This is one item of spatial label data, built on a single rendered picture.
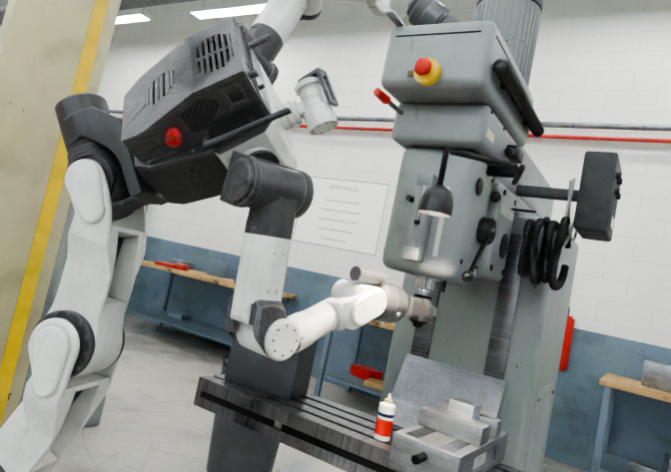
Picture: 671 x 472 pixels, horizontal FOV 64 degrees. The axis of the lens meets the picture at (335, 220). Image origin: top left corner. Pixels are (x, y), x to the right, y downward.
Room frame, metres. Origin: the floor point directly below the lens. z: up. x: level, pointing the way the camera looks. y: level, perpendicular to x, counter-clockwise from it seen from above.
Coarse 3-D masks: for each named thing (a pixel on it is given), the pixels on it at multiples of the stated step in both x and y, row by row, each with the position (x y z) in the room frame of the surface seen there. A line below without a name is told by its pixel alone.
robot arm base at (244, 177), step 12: (240, 156) 0.97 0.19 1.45; (252, 156) 1.02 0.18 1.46; (240, 168) 0.95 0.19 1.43; (252, 168) 0.94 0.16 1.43; (288, 168) 1.07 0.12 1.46; (228, 180) 0.98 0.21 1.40; (240, 180) 0.95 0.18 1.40; (252, 180) 0.93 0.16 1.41; (228, 192) 0.97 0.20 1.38; (240, 192) 0.95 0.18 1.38; (252, 192) 0.93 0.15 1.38; (312, 192) 1.02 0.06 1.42; (240, 204) 0.95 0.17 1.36; (300, 216) 1.04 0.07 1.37
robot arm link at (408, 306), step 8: (400, 288) 1.27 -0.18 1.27; (400, 296) 1.25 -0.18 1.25; (408, 296) 1.28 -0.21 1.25; (400, 304) 1.24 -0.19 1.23; (408, 304) 1.28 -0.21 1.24; (416, 304) 1.28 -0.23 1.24; (424, 304) 1.29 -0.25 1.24; (400, 312) 1.25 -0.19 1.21; (408, 312) 1.28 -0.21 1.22; (416, 312) 1.29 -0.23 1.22; (424, 312) 1.29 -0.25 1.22; (432, 312) 1.30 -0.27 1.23; (384, 320) 1.25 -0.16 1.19; (392, 320) 1.26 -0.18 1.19; (424, 320) 1.31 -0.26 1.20
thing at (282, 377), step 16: (240, 352) 1.59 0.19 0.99; (256, 352) 1.57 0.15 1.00; (304, 352) 1.54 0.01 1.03; (240, 368) 1.58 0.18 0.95; (256, 368) 1.56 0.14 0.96; (272, 368) 1.54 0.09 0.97; (288, 368) 1.53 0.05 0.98; (304, 368) 1.57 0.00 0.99; (256, 384) 1.56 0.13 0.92; (272, 384) 1.54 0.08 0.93; (288, 384) 1.52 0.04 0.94; (304, 384) 1.59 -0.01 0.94
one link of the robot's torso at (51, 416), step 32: (64, 320) 1.12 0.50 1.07; (32, 352) 1.11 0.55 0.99; (64, 352) 1.10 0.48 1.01; (32, 384) 1.11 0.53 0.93; (64, 384) 1.11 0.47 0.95; (96, 384) 1.22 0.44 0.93; (32, 416) 1.14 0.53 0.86; (64, 416) 1.15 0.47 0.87; (0, 448) 1.17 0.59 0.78; (32, 448) 1.15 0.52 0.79; (64, 448) 1.24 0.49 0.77
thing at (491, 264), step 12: (504, 192) 1.41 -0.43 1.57; (492, 204) 1.40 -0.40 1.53; (504, 204) 1.44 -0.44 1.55; (516, 204) 1.53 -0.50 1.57; (492, 216) 1.40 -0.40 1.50; (504, 216) 1.45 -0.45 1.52; (504, 228) 1.47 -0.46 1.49; (504, 240) 1.48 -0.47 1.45; (492, 252) 1.41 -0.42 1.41; (504, 252) 1.50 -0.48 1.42; (480, 264) 1.40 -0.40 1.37; (492, 264) 1.41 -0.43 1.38; (504, 264) 1.53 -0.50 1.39; (480, 276) 1.41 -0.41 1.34; (492, 276) 1.46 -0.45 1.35
